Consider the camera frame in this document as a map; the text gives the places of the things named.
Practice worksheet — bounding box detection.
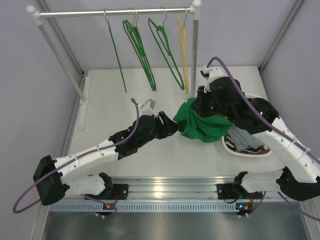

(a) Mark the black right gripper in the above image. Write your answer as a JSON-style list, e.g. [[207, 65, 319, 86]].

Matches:
[[191, 84, 234, 123]]

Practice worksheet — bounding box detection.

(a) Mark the green tank top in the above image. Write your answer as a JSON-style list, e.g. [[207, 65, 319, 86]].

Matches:
[[173, 97, 234, 143]]

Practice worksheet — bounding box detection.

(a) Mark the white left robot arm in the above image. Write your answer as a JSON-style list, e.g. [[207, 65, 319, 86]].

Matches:
[[33, 111, 180, 206]]

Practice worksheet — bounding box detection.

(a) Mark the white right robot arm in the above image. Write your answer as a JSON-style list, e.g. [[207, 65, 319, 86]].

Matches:
[[192, 76, 320, 202]]

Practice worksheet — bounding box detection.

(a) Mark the yellow hanger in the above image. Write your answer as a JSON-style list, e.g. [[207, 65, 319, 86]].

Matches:
[[177, 7, 189, 94]]

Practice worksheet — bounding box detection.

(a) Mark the green double hanger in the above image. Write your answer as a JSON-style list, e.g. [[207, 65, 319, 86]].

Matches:
[[122, 7, 157, 92]]

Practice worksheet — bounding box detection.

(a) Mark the white laundry basket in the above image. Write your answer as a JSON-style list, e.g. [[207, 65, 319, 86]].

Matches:
[[221, 92, 273, 158]]

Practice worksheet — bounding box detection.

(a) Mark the grey garment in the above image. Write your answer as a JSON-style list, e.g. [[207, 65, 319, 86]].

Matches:
[[227, 126, 264, 150]]

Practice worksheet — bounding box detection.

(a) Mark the white metal clothes rack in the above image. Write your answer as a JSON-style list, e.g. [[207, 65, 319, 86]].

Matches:
[[26, 0, 202, 131]]

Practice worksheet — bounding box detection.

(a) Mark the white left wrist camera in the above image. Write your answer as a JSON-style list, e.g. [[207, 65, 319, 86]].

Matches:
[[140, 99, 156, 116]]

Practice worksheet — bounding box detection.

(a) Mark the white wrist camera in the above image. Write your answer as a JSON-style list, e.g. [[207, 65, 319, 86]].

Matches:
[[140, 99, 156, 116], [200, 65, 224, 87]]

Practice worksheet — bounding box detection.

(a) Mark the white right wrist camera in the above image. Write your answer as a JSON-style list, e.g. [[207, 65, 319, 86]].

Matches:
[[200, 65, 224, 87]]

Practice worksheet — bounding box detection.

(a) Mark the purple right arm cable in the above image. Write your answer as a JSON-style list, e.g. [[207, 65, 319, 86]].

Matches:
[[206, 56, 320, 222]]

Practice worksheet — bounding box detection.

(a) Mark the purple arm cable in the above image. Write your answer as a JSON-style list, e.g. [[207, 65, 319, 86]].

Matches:
[[206, 56, 320, 222], [12, 97, 142, 215]]

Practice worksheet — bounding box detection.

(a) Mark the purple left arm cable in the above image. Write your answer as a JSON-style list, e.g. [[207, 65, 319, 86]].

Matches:
[[12, 97, 142, 215]]

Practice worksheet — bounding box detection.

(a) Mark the aluminium mounting rail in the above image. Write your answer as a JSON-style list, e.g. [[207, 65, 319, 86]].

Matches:
[[64, 176, 296, 201]]

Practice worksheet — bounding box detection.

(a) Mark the perforated cable tray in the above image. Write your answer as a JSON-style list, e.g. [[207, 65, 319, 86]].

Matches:
[[49, 201, 250, 213]]

